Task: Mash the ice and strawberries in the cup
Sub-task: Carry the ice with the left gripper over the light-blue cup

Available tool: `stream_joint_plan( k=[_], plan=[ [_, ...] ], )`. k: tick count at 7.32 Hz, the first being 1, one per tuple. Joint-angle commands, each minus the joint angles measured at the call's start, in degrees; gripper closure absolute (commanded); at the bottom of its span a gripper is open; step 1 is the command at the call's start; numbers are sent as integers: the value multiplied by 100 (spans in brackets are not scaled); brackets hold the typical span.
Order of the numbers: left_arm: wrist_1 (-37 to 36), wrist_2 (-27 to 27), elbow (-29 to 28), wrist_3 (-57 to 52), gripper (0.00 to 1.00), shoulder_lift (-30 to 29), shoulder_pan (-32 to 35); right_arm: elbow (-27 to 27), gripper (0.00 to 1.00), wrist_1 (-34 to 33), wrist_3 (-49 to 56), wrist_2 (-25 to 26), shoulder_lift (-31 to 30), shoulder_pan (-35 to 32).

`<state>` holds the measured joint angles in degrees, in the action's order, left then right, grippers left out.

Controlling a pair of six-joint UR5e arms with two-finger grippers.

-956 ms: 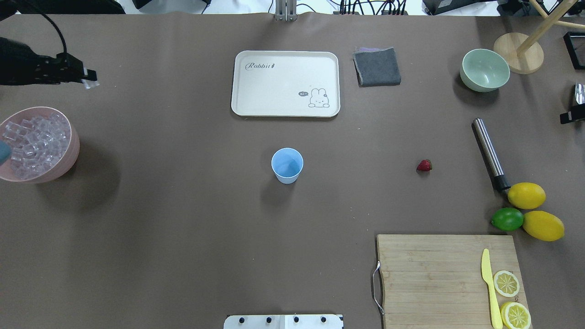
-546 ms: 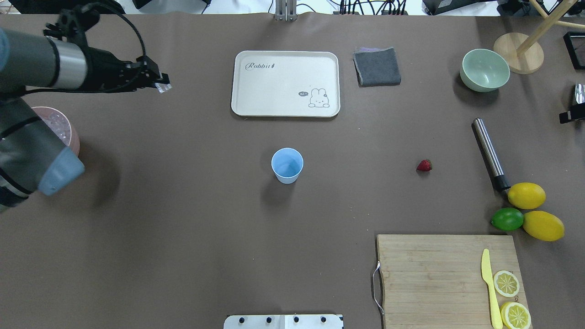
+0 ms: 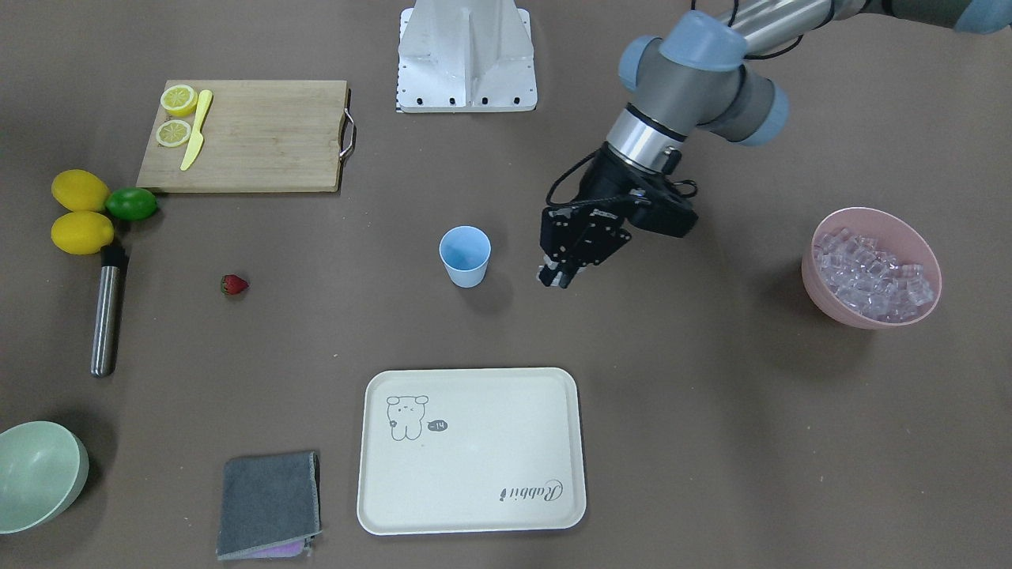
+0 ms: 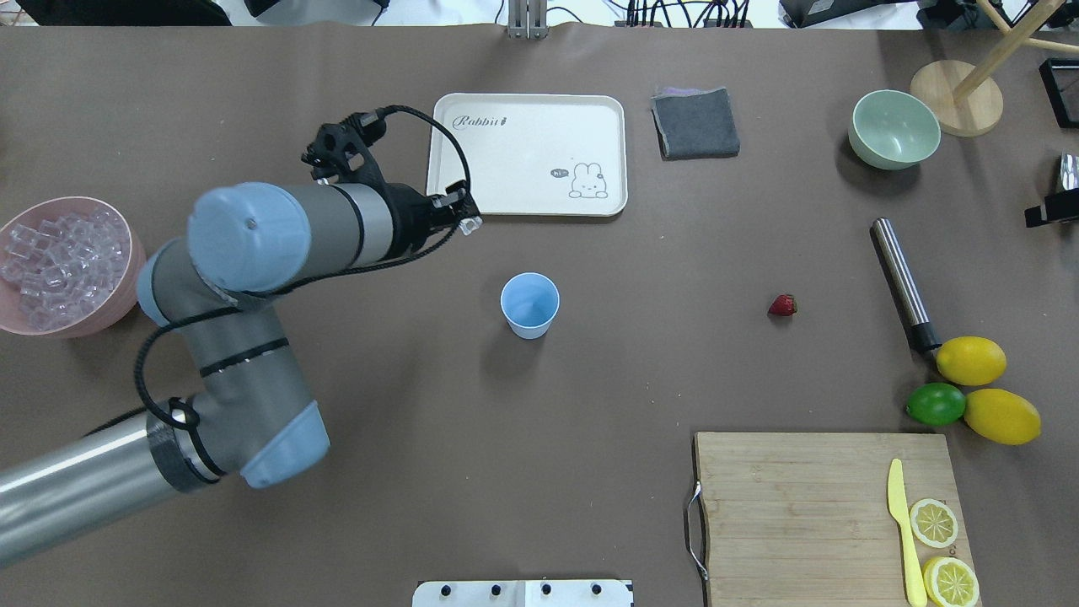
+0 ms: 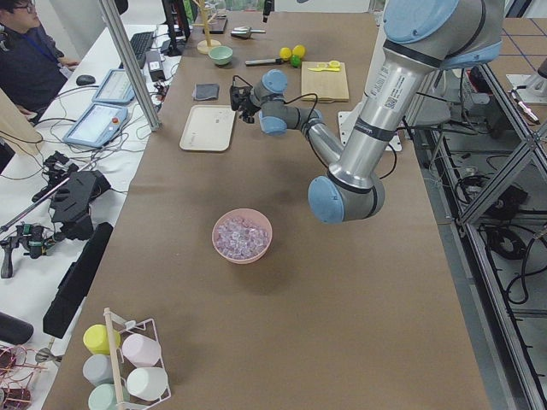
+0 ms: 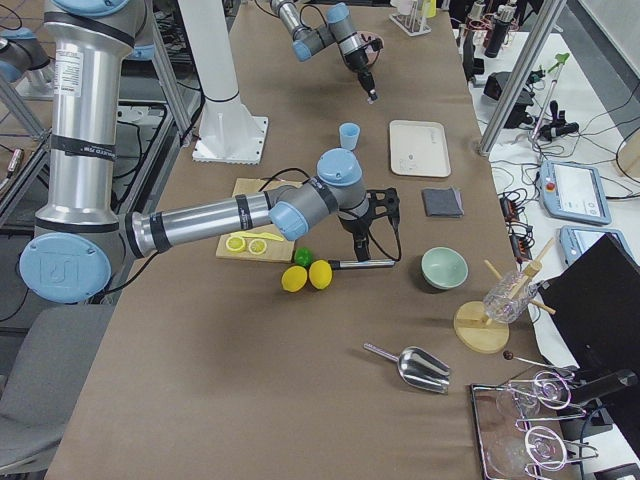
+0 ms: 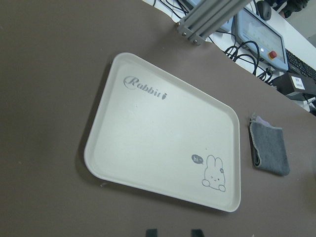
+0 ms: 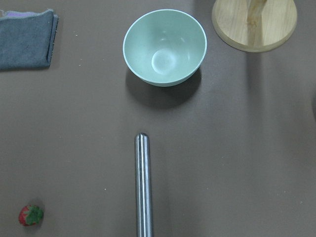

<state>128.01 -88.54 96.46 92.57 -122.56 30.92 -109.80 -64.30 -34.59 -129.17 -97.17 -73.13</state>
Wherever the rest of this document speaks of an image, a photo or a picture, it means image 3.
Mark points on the steel muddler black tip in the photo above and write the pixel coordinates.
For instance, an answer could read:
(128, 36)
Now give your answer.
(114, 260)

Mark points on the grey folded cloth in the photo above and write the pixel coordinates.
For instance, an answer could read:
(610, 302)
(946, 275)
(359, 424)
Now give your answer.
(270, 507)

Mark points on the cream rabbit tray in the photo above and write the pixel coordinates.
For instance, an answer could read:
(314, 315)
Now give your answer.
(467, 451)

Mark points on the pile of ice cubes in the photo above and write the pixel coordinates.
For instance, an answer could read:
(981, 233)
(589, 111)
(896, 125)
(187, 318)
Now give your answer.
(870, 281)

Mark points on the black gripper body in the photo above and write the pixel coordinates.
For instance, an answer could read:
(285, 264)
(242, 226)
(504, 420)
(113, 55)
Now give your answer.
(607, 181)

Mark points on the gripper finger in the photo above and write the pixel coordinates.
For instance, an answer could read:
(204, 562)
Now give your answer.
(547, 274)
(565, 274)

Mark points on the lemon half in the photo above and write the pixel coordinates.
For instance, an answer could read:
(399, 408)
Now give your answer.
(180, 101)
(173, 133)

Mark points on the pink bowl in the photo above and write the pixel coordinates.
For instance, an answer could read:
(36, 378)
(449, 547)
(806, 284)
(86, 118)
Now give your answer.
(894, 235)

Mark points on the yellow lemon near muddler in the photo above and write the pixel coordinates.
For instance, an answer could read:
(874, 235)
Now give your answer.
(83, 232)

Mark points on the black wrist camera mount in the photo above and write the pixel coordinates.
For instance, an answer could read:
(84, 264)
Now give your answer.
(664, 207)

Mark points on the lemon half lower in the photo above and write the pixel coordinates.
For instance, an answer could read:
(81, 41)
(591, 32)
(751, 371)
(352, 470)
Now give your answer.
(173, 133)

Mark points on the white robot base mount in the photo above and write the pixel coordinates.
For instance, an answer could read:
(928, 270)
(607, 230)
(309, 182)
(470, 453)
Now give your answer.
(465, 57)

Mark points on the light blue cup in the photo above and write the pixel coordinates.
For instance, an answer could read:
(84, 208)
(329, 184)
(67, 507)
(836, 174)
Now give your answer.
(465, 252)

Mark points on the green lime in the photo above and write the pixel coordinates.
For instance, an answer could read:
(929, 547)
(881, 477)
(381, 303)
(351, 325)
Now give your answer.
(131, 204)

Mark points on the lemon half upper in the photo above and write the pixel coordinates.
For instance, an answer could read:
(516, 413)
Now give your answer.
(180, 101)

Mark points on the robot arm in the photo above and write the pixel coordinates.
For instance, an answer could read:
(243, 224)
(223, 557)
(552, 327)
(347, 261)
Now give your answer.
(698, 77)

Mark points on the yellow plastic knife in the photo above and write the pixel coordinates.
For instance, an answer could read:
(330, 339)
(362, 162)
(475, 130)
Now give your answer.
(197, 139)

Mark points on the red strawberry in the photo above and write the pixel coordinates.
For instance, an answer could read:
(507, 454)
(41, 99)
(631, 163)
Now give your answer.
(232, 284)

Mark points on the yellow lemon far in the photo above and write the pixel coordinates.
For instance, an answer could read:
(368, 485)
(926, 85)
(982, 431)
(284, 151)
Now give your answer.
(78, 190)

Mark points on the green bowl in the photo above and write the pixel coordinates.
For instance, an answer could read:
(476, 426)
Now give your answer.
(44, 468)

